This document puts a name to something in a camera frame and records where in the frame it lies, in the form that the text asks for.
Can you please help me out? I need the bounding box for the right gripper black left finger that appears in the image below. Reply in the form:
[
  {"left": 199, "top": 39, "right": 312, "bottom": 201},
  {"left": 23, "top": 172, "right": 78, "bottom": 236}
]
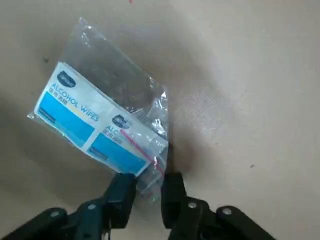
[{"left": 0, "top": 173, "right": 138, "bottom": 240}]

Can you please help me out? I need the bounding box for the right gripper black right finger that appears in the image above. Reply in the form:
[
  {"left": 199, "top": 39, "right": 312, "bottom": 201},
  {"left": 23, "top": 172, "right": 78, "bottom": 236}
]
[{"left": 161, "top": 172, "right": 276, "bottom": 240}]

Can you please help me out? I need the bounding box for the alcohol wipes plastic bag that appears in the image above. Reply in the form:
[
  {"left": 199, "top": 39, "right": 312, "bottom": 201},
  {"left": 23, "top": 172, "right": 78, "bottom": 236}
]
[{"left": 26, "top": 16, "right": 170, "bottom": 202}]

